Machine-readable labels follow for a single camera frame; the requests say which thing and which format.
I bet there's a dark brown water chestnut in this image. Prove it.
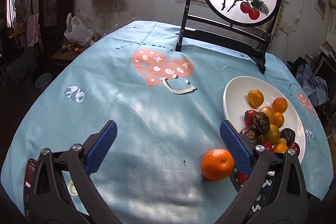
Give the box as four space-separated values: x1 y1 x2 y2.
240 126 262 145

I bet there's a red cherry tomato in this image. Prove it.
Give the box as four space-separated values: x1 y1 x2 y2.
244 110 256 126

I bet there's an orange round tomato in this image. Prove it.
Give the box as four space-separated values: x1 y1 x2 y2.
273 143 288 153

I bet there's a round painted screen black stand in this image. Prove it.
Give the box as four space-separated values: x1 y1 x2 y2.
175 0 288 75

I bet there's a pale yellow pear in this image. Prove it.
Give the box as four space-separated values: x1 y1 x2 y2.
259 106 274 123

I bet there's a light blue patterned tablecloth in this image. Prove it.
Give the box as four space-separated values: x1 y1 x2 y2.
1 21 333 223

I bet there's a small yellow-green fruit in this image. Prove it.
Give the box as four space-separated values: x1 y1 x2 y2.
278 138 287 145

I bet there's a dark wrinkled water chestnut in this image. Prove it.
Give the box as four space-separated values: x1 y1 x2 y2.
280 128 295 144

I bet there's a large orange mandarin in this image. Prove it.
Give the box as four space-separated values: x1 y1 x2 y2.
201 149 235 181

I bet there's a white plastic bag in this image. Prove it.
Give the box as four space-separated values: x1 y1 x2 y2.
64 13 92 47

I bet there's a blue clothes pile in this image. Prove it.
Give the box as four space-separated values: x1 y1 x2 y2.
295 64 329 106

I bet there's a white oval plate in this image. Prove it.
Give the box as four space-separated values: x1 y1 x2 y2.
223 76 306 162

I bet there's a small orange tomato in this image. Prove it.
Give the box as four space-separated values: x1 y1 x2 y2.
271 112 285 128

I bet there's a yellow-green tomato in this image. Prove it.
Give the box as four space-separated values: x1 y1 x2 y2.
262 124 280 145

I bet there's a red smartphone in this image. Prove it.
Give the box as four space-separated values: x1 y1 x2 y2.
23 159 37 214

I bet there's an orange oval tomato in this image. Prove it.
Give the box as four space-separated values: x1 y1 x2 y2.
247 89 264 109

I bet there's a dark red plum tomato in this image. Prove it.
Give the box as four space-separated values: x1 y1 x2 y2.
288 141 300 156

